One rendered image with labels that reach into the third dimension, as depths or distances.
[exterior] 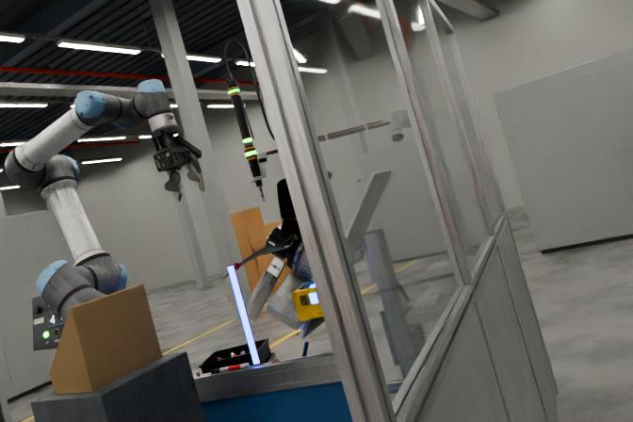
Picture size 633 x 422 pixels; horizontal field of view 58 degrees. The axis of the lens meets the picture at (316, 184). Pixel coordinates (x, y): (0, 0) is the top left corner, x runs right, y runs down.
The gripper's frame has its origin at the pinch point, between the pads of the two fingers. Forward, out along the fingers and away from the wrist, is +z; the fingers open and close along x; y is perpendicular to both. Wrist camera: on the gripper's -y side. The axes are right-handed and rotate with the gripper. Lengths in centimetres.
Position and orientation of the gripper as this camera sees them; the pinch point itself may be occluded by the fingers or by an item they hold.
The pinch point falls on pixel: (191, 193)
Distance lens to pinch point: 174.7
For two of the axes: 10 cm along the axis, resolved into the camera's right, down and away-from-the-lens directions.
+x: 8.5, -3.2, -4.2
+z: 3.3, 9.4, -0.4
